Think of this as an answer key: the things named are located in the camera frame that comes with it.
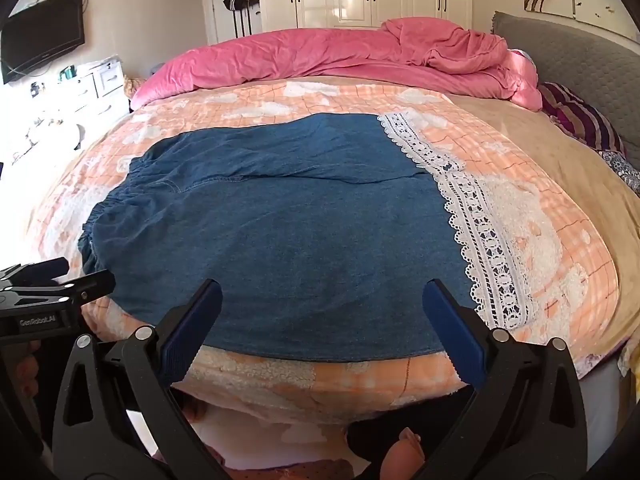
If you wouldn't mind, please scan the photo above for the black flat television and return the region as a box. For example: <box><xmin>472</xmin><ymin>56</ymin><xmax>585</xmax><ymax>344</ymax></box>
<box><xmin>0</xmin><ymin>0</ymin><xmax>86</xmax><ymax>86</ymax></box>

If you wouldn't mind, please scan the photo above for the white dresser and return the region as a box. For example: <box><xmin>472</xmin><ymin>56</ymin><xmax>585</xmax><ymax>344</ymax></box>
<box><xmin>0</xmin><ymin>56</ymin><xmax>132</xmax><ymax>161</ymax></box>

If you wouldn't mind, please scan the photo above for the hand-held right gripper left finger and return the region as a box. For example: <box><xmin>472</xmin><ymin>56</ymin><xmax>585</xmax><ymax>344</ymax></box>
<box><xmin>51</xmin><ymin>278</ymin><xmax>226</xmax><ymax>480</ymax></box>

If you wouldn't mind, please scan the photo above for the orange bear printed blanket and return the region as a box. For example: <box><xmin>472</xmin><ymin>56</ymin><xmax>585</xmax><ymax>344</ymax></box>
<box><xmin>27</xmin><ymin>77</ymin><xmax>621</xmax><ymax>423</ymax></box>

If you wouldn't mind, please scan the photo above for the person's right hand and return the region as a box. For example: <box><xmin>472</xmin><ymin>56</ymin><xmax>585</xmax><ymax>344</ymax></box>
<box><xmin>382</xmin><ymin>427</ymin><xmax>427</xmax><ymax>480</ymax></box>

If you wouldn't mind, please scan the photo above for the grey quilted headboard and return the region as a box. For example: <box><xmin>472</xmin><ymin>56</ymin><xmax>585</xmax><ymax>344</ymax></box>
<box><xmin>492</xmin><ymin>10</ymin><xmax>640</xmax><ymax>161</ymax></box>

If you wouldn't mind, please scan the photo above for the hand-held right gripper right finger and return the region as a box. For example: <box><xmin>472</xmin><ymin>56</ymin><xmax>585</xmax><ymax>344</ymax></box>
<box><xmin>422</xmin><ymin>278</ymin><xmax>588</xmax><ymax>480</ymax></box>

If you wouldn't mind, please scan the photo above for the purple striped pillow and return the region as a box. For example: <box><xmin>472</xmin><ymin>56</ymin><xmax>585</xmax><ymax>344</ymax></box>
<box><xmin>537</xmin><ymin>81</ymin><xmax>627</xmax><ymax>155</ymax></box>

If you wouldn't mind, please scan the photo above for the blue floral pillow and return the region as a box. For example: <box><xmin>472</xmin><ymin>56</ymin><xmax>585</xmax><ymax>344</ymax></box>
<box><xmin>599</xmin><ymin>149</ymin><xmax>640</xmax><ymax>195</ymax></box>

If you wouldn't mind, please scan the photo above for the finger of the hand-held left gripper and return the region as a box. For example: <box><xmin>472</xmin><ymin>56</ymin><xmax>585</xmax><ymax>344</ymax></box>
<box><xmin>47</xmin><ymin>269</ymin><xmax>117</xmax><ymax>307</ymax></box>
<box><xmin>0</xmin><ymin>257</ymin><xmax>69</xmax><ymax>283</ymax></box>

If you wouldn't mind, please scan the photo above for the blue denim pants lace trim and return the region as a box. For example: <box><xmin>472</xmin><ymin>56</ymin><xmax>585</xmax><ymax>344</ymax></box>
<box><xmin>77</xmin><ymin>110</ymin><xmax>543</xmax><ymax>363</ymax></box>

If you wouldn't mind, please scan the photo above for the white door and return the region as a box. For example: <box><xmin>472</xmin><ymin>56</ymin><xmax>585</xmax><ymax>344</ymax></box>
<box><xmin>199</xmin><ymin>0</ymin><xmax>265</xmax><ymax>45</ymax></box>

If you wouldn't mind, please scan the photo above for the pink duvet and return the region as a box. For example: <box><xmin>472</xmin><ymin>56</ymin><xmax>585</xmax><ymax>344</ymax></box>
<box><xmin>130</xmin><ymin>17</ymin><xmax>543</xmax><ymax>111</ymax></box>

